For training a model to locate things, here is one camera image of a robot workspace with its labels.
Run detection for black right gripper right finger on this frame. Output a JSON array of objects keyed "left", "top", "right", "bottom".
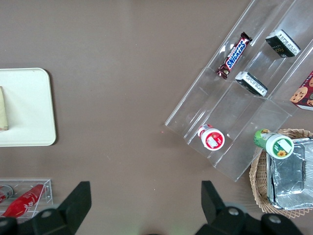
[{"left": 195, "top": 180, "right": 265, "bottom": 235}]

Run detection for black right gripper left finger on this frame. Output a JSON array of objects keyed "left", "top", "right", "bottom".
[{"left": 17, "top": 181, "right": 92, "bottom": 235}]

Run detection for triangle sandwich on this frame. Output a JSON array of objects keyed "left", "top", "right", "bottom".
[{"left": 0, "top": 86, "right": 9, "bottom": 132}]

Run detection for light tan wicker basket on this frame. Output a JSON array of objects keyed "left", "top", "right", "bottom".
[{"left": 248, "top": 129, "right": 313, "bottom": 219}]

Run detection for cream plastic serving tray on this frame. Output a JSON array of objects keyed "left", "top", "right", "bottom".
[{"left": 0, "top": 68, "right": 57, "bottom": 147}]

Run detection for clear acrylic bottle rack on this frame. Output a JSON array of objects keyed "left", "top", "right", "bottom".
[{"left": 0, "top": 178, "right": 54, "bottom": 218}]

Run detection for red cap yoghurt bottle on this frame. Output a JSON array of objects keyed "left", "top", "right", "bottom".
[{"left": 198, "top": 124, "right": 225, "bottom": 151}]

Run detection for silver foil container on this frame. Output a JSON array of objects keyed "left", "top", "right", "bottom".
[{"left": 266, "top": 138, "right": 313, "bottom": 211}]

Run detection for green yoghurt bottle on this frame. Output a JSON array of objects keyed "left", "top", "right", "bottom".
[{"left": 253, "top": 129, "right": 294, "bottom": 159}]

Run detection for clear acrylic tiered shelf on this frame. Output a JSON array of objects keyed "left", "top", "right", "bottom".
[{"left": 165, "top": 0, "right": 313, "bottom": 182}]

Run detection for black white small box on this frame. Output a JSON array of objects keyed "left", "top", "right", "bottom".
[
  {"left": 265, "top": 29, "right": 301, "bottom": 59},
  {"left": 235, "top": 71, "right": 268, "bottom": 96}
]

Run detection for red cookie box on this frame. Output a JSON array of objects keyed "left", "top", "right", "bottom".
[{"left": 290, "top": 70, "right": 313, "bottom": 111}]

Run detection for snickers chocolate bar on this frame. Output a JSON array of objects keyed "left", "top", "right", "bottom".
[{"left": 215, "top": 32, "right": 252, "bottom": 80}]

